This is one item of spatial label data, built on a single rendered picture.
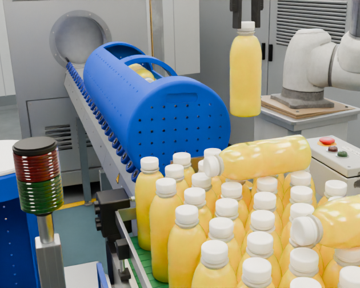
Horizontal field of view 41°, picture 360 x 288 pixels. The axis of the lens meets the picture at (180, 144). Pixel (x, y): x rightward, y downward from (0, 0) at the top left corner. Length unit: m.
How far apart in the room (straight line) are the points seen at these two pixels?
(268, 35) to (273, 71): 0.25
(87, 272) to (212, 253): 0.49
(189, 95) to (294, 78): 0.67
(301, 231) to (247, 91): 0.48
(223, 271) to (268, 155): 0.29
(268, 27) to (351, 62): 1.88
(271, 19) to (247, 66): 2.48
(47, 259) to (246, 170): 0.38
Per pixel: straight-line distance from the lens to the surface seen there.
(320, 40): 1.81
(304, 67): 1.81
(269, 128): 1.86
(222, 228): 0.77
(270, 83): 3.61
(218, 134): 1.29
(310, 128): 1.78
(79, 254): 2.90
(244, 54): 1.08
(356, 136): 3.02
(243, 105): 1.10
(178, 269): 0.85
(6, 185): 1.29
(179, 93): 1.23
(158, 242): 0.96
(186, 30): 6.94
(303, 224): 0.68
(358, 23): 1.72
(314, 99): 1.85
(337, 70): 1.78
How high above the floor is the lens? 1.48
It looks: 19 degrees down
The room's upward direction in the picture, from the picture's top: 2 degrees counter-clockwise
